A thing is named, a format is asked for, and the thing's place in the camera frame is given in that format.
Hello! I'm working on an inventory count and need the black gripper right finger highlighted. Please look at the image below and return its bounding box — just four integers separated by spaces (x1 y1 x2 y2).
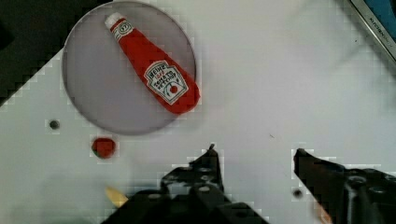
293 148 396 224

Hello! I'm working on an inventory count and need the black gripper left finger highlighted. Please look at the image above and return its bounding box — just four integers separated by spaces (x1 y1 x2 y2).
160 144 224 194

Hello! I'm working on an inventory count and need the red plush ketchup bottle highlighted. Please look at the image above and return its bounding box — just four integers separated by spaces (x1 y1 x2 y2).
105 12 200 115

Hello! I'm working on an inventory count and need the round grey plate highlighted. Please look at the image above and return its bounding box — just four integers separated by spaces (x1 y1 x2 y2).
62 0 197 135

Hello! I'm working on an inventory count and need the yellow banana toy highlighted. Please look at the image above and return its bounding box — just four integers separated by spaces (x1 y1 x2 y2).
105 187 128 208

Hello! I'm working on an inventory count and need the small red tomato toy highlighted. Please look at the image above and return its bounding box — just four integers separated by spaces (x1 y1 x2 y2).
92 137 116 159

